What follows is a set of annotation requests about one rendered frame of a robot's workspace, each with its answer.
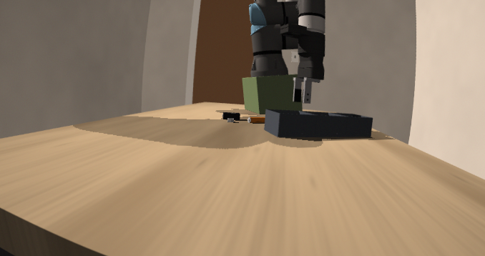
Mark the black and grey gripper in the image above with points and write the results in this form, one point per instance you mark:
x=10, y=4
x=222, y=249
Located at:
x=311, y=50

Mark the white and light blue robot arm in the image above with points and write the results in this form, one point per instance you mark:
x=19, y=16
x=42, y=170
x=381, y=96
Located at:
x=267, y=41

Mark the dark grey rack of three bins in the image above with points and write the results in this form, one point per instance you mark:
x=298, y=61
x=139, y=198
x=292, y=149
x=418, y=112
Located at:
x=302, y=124

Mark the black 9v battery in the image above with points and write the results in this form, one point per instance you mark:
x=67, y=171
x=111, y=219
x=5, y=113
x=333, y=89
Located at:
x=235, y=116

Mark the orange battery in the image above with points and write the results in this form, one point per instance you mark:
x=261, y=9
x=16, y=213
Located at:
x=256, y=119

